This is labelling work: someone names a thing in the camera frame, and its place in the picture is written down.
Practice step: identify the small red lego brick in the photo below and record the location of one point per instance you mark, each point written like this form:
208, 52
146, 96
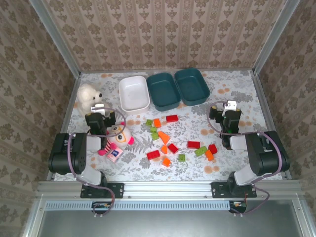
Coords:
212, 148

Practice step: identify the orange lego wedge piece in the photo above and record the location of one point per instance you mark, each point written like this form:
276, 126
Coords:
164, 137

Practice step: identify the grey metal panel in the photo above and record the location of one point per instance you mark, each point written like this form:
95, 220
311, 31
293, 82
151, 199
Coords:
168, 224

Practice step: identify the white teddy bear plush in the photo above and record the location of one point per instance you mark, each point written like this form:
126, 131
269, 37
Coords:
86, 97

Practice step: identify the small pink card box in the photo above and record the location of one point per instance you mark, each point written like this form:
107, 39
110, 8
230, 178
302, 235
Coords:
115, 155

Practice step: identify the small orange lego brick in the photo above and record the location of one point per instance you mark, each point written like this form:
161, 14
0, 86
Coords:
209, 155
166, 162
164, 149

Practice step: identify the plush doll with orange glasses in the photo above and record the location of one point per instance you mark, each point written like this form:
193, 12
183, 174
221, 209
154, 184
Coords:
122, 137

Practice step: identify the aluminium table edge rail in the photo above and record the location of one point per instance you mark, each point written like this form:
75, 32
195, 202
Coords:
168, 188

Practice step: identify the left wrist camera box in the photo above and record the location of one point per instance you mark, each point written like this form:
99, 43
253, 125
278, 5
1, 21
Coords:
98, 107

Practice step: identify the teal plastic container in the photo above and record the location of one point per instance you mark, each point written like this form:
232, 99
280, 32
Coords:
163, 91
191, 86

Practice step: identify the small green lego brick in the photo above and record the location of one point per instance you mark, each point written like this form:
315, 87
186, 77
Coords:
149, 122
153, 129
155, 136
181, 157

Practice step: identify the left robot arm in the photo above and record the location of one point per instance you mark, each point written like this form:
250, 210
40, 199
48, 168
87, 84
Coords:
79, 153

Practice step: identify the aluminium frame post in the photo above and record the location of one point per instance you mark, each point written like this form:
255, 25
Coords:
56, 39
274, 37

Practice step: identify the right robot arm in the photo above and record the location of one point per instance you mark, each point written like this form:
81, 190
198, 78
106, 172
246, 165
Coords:
264, 153

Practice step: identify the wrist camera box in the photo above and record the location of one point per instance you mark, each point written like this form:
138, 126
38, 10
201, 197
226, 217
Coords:
98, 107
231, 105

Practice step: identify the long green lego brick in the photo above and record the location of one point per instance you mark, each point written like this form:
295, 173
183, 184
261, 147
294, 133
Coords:
201, 151

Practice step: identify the white plastic container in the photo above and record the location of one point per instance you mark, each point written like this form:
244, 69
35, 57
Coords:
134, 95

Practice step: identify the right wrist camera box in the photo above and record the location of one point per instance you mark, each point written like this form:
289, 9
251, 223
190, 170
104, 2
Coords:
231, 105

